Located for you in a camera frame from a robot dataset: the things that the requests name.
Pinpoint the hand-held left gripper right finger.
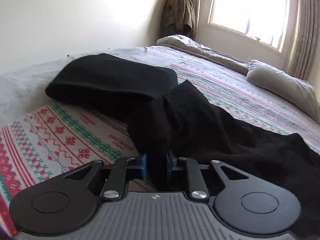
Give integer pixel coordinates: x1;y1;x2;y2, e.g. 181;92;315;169
166;151;250;202

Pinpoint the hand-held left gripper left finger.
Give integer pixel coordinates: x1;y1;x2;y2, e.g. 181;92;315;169
64;154;148;202

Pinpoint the printed patterned blanket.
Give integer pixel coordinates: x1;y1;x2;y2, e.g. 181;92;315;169
0;62;320;237

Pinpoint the beige crumpled duvet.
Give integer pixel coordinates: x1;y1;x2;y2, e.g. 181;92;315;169
157;35;250;75

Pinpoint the grey pillow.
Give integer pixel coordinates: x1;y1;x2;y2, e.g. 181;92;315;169
246;59;316;124

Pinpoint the olive hanging jacket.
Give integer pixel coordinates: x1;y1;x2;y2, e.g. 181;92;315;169
161;0;197;37

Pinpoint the window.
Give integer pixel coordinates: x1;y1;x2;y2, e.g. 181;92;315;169
207;0;290;53

